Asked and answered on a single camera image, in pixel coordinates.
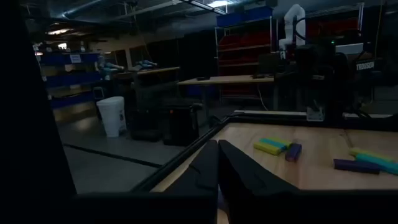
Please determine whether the black aluminium rig frame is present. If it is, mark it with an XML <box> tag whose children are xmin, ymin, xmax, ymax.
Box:
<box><xmin>0</xmin><ymin>0</ymin><xmax>398</xmax><ymax>194</ymax></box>

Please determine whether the wooden workbench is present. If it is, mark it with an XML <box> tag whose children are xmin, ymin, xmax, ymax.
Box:
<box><xmin>113</xmin><ymin>66</ymin><xmax>181</xmax><ymax>94</ymax></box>

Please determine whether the shelf with blue bins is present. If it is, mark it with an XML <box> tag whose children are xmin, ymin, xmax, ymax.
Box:
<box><xmin>35</xmin><ymin>46</ymin><xmax>105</xmax><ymax>110</ymax></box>

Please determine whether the white trash bin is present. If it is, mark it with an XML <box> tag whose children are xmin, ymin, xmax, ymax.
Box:
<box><xmin>95</xmin><ymin>95</ymin><xmax>127</xmax><ymax>138</ymax></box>

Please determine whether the teal toy block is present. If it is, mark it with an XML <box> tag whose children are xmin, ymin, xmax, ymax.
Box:
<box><xmin>259</xmin><ymin>138</ymin><xmax>289</xmax><ymax>152</ymax></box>
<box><xmin>354</xmin><ymin>153</ymin><xmax>398</xmax><ymax>175</ymax></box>

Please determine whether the black equipment case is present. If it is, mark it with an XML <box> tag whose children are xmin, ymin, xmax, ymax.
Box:
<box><xmin>161</xmin><ymin>101</ymin><xmax>203</xmax><ymax>147</ymax></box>
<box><xmin>129</xmin><ymin>80</ymin><xmax>165</xmax><ymax>142</ymax></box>

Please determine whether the light wooden table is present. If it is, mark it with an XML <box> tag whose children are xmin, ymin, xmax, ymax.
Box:
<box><xmin>177</xmin><ymin>74</ymin><xmax>276</xmax><ymax>111</ymax></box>

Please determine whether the metal shelf with red bins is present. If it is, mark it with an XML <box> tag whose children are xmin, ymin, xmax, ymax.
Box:
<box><xmin>214</xmin><ymin>6</ymin><xmax>277</xmax><ymax>100</ymax></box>

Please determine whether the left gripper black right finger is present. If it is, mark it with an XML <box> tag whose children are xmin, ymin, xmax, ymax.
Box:
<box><xmin>218</xmin><ymin>139</ymin><xmax>398</xmax><ymax>224</ymax></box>

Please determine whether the purple toy block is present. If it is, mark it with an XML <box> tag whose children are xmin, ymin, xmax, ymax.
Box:
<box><xmin>333</xmin><ymin>158</ymin><xmax>381</xmax><ymax>175</ymax></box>
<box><xmin>285</xmin><ymin>142</ymin><xmax>303</xmax><ymax>163</ymax></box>

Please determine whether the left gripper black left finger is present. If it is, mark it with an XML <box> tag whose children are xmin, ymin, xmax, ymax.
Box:
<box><xmin>73</xmin><ymin>140</ymin><xmax>220</xmax><ymax>224</ymax></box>

